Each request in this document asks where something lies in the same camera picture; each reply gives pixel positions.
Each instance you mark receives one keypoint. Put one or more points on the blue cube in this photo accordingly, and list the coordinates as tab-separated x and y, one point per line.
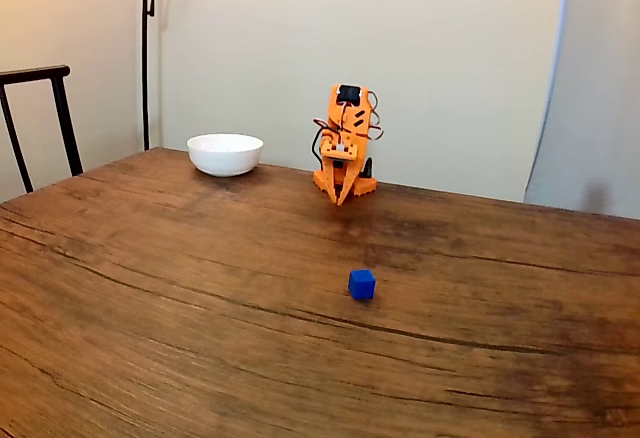
362	285

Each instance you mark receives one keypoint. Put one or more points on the white bowl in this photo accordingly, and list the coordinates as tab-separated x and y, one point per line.
225	154

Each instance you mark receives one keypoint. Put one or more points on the black floor lamp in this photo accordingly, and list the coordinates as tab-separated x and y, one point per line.
145	58

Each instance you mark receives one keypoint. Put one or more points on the white curtain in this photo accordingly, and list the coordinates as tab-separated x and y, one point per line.
590	83

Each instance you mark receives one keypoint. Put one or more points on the black wooden chair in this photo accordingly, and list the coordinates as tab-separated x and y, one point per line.
60	108

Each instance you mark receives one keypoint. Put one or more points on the gripper camera on orange mount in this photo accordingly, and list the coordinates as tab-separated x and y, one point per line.
340	150

